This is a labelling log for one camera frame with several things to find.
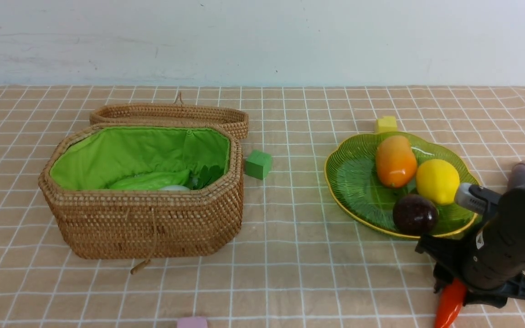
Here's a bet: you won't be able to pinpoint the yellow lemon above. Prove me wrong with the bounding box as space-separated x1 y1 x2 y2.
415 159 460 206

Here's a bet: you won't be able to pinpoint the yellow foam cube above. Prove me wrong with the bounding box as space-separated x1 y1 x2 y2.
374 116 398 133

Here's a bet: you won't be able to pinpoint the white radish green leaves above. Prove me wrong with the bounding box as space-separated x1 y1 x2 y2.
159 165 225 191

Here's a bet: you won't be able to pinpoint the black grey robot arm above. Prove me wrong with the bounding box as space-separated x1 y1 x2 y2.
415 183 525 308

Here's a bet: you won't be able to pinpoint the orange yellow mango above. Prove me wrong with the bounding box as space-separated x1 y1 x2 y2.
375 135 417 189

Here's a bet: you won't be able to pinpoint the green foam cube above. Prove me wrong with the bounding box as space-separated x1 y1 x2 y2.
244 149 273 180

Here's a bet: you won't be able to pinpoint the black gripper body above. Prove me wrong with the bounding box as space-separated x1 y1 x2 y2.
415 215 525 308

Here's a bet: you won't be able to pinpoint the woven rattan basket lid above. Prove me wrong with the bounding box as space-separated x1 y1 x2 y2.
89 92 249 140

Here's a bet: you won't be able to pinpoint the pink foam block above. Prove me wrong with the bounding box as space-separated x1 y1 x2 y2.
176 316 208 328

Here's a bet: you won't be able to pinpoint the woven rattan basket green lining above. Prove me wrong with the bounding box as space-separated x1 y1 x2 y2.
38 123 244 260

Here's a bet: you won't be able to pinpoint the green bitter gourd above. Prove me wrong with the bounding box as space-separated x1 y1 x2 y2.
106 169 191 190

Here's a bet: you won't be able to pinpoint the dark purple mangosteen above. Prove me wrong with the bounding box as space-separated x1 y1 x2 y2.
392 194 439 236

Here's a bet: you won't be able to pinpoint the dark purple eggplant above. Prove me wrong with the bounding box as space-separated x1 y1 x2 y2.
506 160 525 191

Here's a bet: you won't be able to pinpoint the orange carrot green leaves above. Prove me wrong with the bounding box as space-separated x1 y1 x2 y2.
434 278 468 328

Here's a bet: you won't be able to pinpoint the green glass leaf plate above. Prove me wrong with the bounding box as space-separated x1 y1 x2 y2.
324 131 480 240

